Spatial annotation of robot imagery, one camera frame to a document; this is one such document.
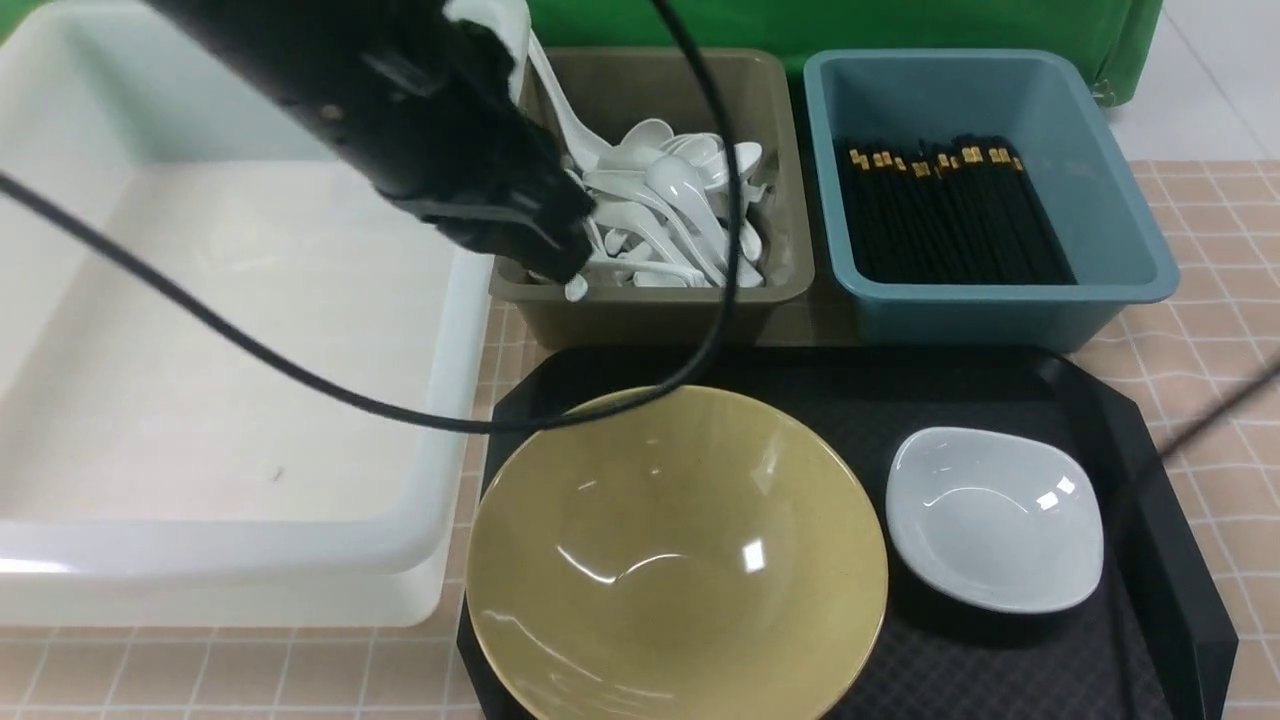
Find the olive plastic spoon bin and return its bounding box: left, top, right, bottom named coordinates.
left=489, top=47, right=817, bottom=350

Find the large white plastic tub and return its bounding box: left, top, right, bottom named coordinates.
left=1, top=1, right=492, bottom=626

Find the long white ladle spoon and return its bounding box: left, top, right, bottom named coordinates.
left=527, top=33, right=612, bottom=173

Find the yellow noodle bowl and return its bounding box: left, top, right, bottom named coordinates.
left=465, top=387, right=890, bottom=719

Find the black plastic serving tray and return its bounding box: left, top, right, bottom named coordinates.
left=456, top=346, right=1239, bottom=720

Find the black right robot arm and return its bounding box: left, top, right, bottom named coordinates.
left=1158, top=354, right=1279, bottom=464

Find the pile of black chopsticks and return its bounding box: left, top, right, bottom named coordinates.
left=833, top=135, right=1078, bottom=286

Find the small white sauce dish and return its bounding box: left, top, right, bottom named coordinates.
left=884, top=427, right=1105, bottom=616

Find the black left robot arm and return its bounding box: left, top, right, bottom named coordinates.
left=154, top=1, right=594, bottom=283

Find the white ceramic soup spoon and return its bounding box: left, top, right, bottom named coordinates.
left=645, top=152, right=764, bottom=287

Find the pile of white spoons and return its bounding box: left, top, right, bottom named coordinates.
left=564, top=118, right=730, bottom=288

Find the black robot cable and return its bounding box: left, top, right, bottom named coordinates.
left=0, top=0, right=749, bottom=436

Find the teal plastic chopstick bin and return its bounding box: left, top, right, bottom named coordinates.
left=803, top=49, right=1181, bottom=352

